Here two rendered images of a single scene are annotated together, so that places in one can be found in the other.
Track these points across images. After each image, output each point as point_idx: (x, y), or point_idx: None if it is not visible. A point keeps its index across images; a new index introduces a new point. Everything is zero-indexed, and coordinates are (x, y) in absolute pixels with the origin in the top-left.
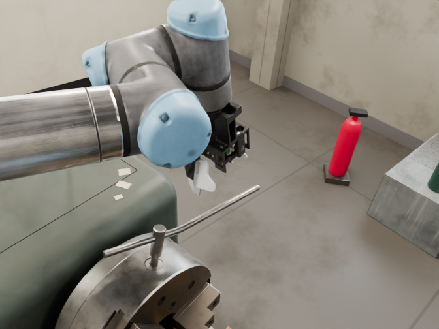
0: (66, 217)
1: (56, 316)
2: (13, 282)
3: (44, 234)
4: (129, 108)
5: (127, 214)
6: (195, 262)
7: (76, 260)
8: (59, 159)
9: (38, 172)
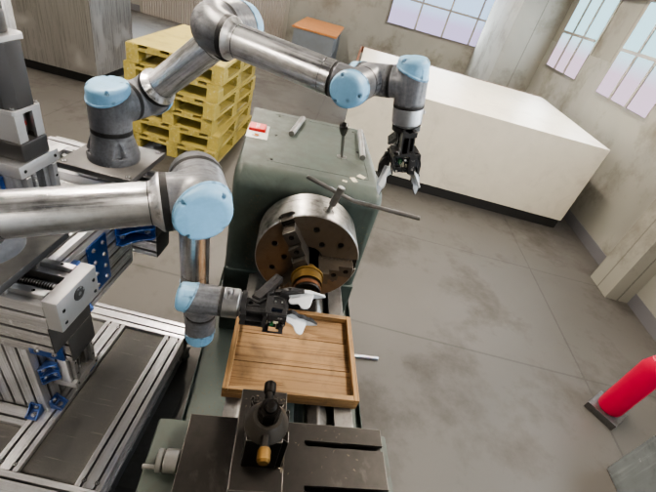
0: (312, 171)
1: None
2: (268, 173)
3: (297, 169)
4: (336, 68)
5: None
6: (349, 231)
7: (300, 188)
8: (301, 74)
9: (293, 77)
